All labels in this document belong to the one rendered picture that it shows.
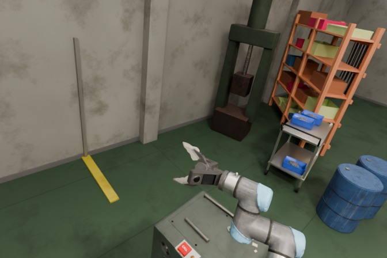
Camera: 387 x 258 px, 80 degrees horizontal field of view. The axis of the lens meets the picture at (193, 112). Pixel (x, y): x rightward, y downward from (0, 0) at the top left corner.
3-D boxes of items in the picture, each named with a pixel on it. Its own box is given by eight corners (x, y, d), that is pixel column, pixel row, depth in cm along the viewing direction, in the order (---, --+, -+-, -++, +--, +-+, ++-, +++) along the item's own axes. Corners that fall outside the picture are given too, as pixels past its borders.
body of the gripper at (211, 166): (200, 175, 90) (228, 188, 85) (189, 179, 83) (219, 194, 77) (205, 156, 90) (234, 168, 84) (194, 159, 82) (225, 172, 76)
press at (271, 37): (226, 117, 568) (255, -13, 441) (256, 136, 510) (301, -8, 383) (204, 125, 521) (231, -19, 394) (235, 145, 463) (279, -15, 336)
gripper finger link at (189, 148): (188, 141, 92) (201, 161, 88) (181, 142, 86) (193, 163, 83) (194, 137, 90) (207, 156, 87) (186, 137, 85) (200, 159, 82)
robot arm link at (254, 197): (263, 218, 69) (271, 192, 69) (230, 202, 74) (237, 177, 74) (268, 211, 76) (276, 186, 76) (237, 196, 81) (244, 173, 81)
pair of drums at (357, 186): (378, 208, 363) (406, 169, 327) (361, 249, 292) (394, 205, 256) (334, 182, 403) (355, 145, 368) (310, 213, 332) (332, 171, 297)
